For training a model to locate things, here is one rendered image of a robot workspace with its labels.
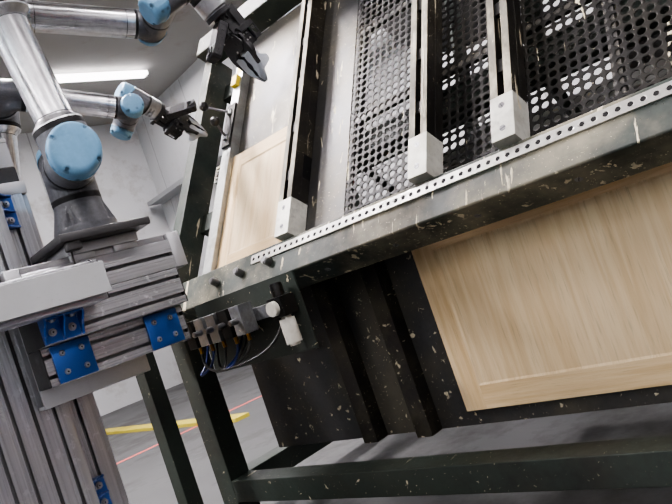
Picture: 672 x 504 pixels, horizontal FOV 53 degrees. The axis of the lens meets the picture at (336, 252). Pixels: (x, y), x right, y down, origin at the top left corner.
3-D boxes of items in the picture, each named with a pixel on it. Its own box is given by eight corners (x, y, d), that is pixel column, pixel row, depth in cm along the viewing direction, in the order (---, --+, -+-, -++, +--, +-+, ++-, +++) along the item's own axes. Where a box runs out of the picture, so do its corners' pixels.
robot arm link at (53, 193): (97, 198, 171) (80, 148, 172) (104, 184, 159) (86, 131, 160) (48, 210, 166) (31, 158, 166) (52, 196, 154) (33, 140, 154)
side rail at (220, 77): (185, 300, 257) (160, 291, 250) (225, 75, 305) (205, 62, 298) (194, 297, 253) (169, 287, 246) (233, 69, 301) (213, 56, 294)
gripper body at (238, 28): (264, 35, 179) (234, -3, 175) (246, 50, 174) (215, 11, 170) (249, 48, 184) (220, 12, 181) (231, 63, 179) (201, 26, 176)
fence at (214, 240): (211, 279, 237) (201, 276, 234) (244, 70, 278) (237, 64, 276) (219, 276, 234) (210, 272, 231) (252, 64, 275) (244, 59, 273)
